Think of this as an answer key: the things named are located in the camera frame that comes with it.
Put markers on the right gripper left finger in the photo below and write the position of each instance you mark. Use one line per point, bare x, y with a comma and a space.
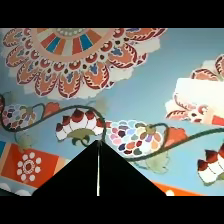
78, 176

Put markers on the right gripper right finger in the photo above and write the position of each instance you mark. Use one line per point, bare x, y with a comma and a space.
123, 176

